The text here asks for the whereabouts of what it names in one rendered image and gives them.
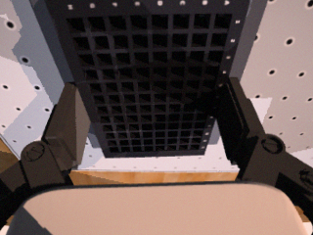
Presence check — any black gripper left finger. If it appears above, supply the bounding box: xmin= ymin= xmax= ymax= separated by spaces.
xmin=0 ymin=82 xmax=91 ymax=231

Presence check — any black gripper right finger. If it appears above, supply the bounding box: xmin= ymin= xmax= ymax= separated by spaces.
xmin=216 ymin=77 xmax=313 ymax=229

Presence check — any black well plate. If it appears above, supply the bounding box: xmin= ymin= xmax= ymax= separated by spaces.
xmin=44 ymin=0 xmax=250 ymax=159

